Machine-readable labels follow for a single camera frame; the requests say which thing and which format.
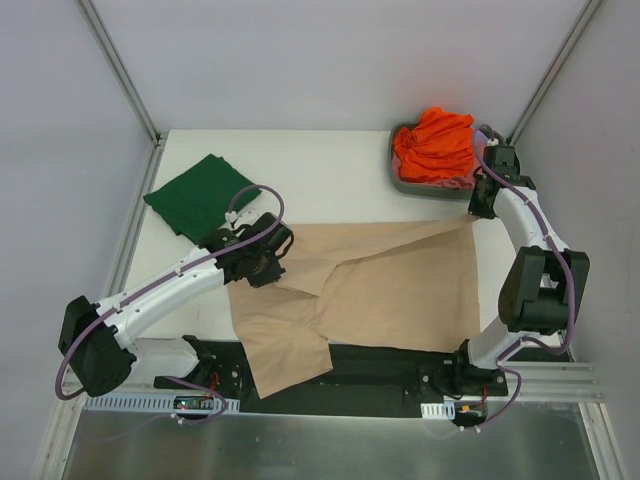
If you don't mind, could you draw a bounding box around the left white cable duct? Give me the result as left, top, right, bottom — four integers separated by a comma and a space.
84, 393, 240, 415

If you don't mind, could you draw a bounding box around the front aluminium rail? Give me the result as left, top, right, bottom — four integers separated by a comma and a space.
62, 362, 604, 401

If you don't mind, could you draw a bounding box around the aluminium frame post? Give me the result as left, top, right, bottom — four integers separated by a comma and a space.
506, 0, 607, 145
75, 0, 162, 146

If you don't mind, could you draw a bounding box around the grey laundry basket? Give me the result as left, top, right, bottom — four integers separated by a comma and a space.
389, 110, 504, 200

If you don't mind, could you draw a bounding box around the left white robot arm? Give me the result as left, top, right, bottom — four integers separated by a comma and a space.
58, 213, 294, 397

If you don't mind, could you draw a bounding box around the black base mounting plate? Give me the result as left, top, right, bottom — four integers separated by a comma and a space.
149, 337, 574, 417

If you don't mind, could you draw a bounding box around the right aluminium frame post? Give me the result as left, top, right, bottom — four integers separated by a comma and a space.
506, 0, 607, 145

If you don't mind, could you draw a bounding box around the beige t shirt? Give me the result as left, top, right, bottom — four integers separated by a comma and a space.
228, 215, 480, 399

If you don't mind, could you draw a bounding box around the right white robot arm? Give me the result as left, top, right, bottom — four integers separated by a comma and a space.
450, 141, 590, 396

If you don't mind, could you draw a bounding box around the right white cable duct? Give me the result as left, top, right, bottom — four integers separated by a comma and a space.
420, 400, 487, 421

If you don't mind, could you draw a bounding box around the green t shirt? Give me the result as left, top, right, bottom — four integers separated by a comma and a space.
144, 154, 253, 244

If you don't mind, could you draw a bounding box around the lavender t shirt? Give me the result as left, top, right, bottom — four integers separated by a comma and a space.
472, 125, 494, 148

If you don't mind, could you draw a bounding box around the white cable duct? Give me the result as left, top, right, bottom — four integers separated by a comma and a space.
420, 400, 487, 421
84, 393, 240, 415

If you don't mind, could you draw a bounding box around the left aluminium frame post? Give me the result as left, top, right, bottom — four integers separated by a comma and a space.
75, 0, 162, 146

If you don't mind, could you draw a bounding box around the pink t shirt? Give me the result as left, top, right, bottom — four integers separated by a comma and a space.
391, 154, 479, 191

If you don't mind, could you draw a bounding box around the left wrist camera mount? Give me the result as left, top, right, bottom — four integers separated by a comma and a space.
225, 211, 238, 224

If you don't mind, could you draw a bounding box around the orange t shirt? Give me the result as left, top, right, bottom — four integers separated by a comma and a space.
392, 107, 476, 182

